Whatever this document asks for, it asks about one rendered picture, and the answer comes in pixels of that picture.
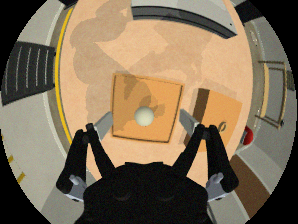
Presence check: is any pale cream ball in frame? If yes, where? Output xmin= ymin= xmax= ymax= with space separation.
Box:
xmin=134 ymin=106 xmax=154 ymax=126

